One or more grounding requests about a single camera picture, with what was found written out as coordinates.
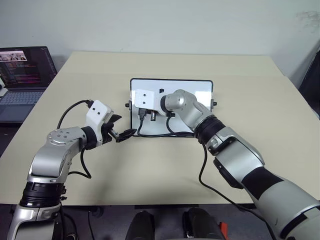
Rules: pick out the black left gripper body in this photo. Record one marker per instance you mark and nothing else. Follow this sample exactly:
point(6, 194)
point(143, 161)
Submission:
point(107, 130)

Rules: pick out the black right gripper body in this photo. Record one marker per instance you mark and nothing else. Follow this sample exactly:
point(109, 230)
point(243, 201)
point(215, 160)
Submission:
point(152, 115)

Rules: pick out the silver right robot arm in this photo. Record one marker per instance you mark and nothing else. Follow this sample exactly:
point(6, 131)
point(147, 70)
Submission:
point(237, 152)

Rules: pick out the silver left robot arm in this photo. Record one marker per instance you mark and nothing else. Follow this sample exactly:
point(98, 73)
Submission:
point(57, 150)

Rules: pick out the black whiteboard side knob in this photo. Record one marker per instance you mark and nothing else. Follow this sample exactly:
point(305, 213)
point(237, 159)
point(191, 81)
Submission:
point(128, 105)
point(214, 103)

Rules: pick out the black-framed tabletop whiteboard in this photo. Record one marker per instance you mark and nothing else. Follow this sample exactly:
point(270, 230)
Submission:
point(195, 86)

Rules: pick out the small black block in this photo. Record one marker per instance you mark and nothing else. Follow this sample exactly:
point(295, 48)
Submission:
point(161, 90)

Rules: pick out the black caster wheel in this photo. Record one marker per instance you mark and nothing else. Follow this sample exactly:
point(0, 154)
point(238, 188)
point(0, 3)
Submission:
point(98, 211)

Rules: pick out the dark rounded shape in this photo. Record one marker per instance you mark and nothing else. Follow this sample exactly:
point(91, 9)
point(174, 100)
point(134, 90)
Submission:
point(200, 223)
point(140, 226)

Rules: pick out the dark grey open laptop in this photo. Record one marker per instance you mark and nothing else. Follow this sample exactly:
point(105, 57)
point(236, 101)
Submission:
point(22, 72)

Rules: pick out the small white object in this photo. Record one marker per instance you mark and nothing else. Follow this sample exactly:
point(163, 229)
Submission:
point(2, 88)

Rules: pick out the small red part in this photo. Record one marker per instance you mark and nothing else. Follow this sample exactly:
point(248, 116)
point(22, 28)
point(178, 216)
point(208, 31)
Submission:
point(223, 228)

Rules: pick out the black furniture piece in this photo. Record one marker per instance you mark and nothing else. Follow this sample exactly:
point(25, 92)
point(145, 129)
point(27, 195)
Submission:
point(311, 80)

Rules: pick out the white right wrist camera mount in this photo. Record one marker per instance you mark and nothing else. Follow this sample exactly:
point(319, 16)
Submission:
point(145, 98)

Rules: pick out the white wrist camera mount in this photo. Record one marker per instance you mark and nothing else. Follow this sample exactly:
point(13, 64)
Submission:
point(96, 112)
point(145, 98)

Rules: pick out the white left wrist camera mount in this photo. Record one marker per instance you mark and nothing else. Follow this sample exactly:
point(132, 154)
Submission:
point(96, 112)

